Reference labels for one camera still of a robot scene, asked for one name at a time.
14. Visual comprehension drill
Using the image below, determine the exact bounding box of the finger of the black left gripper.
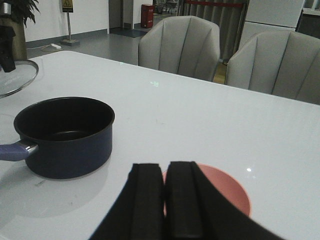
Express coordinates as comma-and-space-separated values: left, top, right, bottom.
0, 25, 16, 73

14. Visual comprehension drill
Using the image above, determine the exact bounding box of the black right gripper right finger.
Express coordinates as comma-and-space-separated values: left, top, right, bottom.
165, 161, 280, 240

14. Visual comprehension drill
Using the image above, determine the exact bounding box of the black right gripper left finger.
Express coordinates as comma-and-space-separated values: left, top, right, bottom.
90, 163, 164, 240

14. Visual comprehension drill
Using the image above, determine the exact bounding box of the pink plastic bowl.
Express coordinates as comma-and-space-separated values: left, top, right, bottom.
162, 163, 251, 218

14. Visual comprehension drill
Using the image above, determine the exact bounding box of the glass lid with blue knob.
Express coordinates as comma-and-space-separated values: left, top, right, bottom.
0, 59, 39, 99

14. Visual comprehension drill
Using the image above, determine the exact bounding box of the potted green plant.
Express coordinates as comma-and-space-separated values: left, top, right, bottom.
0, 0, 39, 60

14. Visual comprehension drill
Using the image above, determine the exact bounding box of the yellow warning sign stand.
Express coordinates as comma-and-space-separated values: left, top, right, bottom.
60, 0, 80, 47

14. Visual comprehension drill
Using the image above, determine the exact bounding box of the left grey upholstered chair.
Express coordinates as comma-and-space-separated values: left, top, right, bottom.
138, 15, 221, 82

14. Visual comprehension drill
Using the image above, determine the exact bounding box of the grey upholstered chair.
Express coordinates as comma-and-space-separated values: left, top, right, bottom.
225, 30, 320, 105
138, 15, 221, 82

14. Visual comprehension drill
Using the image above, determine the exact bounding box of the right grey upholstered chair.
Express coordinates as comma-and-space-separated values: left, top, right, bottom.
225, 30, 320, 105

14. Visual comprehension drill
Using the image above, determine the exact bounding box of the red barrier tape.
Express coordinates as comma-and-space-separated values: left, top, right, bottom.
184, 0, 245, 8

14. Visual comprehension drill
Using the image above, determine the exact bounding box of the white refrigerator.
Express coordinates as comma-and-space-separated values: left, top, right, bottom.
242, 0, 304, 37

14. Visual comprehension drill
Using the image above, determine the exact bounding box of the dark blue saucepan purple handle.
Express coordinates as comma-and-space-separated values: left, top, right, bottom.
0, 96, 115, 179

